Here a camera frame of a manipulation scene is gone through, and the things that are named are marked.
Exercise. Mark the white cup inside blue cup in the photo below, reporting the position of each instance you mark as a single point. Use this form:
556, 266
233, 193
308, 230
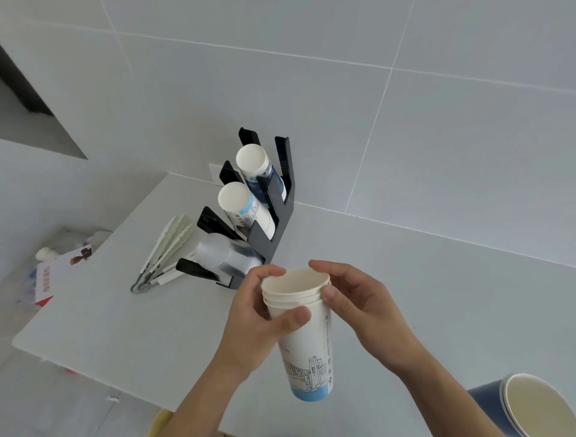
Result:
537, 409

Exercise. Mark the person's left thumb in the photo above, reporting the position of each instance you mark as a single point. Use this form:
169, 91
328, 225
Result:
293, 319

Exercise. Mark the black cup holder rack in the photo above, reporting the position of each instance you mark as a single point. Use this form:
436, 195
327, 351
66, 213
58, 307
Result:
281, 211

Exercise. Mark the person's left hand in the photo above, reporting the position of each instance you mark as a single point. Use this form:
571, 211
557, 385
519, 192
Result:
245, 319

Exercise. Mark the plain white paper cup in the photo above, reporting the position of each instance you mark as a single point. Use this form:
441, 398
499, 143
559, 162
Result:
294, 282
288, 300

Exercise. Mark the clear plastic cups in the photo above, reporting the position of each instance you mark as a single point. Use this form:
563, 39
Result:
225, 256

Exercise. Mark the person's right thumb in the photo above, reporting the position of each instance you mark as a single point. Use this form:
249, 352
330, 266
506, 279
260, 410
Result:
336, 304

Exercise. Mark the blue paper cup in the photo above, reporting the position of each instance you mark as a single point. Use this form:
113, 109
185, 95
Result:
488, 398

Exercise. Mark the yellow object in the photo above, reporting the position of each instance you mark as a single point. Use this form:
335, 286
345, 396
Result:
161, 425

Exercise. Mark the red and white booklet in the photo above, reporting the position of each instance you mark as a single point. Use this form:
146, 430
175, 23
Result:
54, 274

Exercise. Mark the person's right forearm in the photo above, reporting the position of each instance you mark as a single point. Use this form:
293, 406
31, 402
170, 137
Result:
441, 396

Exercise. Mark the dark blue printed paper cups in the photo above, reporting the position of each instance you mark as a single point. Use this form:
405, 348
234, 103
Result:
258, 164

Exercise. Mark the light blue printed paper cups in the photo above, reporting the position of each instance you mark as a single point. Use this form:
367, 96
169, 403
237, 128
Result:
243, 205

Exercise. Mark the person's left forearm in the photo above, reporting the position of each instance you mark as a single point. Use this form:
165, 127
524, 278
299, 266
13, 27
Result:
202, 400

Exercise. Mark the white paper cup with drawing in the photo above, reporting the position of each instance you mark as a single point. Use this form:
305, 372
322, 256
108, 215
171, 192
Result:
308, 355

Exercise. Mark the person's right hand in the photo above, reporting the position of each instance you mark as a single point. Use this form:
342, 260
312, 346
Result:
373, 315

